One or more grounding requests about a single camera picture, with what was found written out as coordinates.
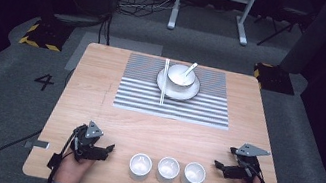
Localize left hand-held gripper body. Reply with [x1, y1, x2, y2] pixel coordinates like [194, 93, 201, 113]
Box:
[67, 118, 113, 168]

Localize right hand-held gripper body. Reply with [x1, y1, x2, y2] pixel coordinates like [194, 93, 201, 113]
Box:
[221, 140, 273, 183]

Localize person's left hand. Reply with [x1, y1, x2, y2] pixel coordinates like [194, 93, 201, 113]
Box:
[53, 148, 97, 183]

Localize white cup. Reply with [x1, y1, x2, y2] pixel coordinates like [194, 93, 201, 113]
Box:
[125, 151, 155, 183]
[154, 155, 183, 183]
[180, 159, 209, 183]

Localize grey tape strip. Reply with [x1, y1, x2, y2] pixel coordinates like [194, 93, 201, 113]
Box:
[23, 136, 51, 152]

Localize striped grey placemat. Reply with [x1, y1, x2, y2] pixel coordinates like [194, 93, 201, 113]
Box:
[111, 50, 240, 131]

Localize white plate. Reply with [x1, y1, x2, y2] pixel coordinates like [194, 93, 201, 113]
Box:
[153, 66, 203, 105]

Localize white chopstick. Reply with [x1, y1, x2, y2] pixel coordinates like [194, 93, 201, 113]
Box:
[160, 58, 172, 106]
[157, 57, 170, 105]

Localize white bowl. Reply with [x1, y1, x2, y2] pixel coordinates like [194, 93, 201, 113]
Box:
[163, 61, 199, 96]

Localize white spoon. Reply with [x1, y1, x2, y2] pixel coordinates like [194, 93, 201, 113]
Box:
[181, 60, 199, 79]

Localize grey round stand base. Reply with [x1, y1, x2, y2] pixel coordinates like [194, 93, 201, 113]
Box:
[52, 7, 111, 33]

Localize black chair legs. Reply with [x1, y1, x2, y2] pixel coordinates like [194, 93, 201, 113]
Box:
[249, 0, 311, 55]

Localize grey column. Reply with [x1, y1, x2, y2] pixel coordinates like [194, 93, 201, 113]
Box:
[277, 0, 326, 81]

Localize left hand-held gripper cable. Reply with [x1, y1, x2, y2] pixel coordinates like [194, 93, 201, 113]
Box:
[43, 124, 79, 183]

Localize black yellow striped base plate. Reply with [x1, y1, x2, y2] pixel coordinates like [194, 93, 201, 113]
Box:
[18, 14, 76, 55]
[250, 60, 300, 96]

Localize bundle of floor cables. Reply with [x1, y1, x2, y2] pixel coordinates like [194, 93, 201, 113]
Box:
[115, 0, 181, 26]

